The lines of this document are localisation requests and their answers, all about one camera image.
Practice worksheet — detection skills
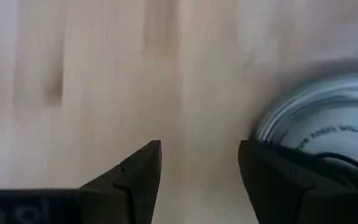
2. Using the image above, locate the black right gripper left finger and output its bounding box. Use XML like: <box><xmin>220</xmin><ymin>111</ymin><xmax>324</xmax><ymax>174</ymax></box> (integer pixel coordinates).
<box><xmin>79</xmin><ymin>139</ymin><xmax>163</xmax><ymax>224</ymax></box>

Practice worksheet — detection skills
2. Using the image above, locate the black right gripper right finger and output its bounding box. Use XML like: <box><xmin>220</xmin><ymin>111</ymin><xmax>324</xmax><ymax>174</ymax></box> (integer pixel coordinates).
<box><xmin>237</xmin><ymin>139</ymin><xmax>358</xmax><ymax>224</ymax></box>

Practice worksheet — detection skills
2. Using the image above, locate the silver tin can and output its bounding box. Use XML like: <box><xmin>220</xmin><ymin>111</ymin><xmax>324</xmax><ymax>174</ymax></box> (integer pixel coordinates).
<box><xmin>250</xmin><ymin>58</ymin><xmax>358</xmax><ymax>190</ymax></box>

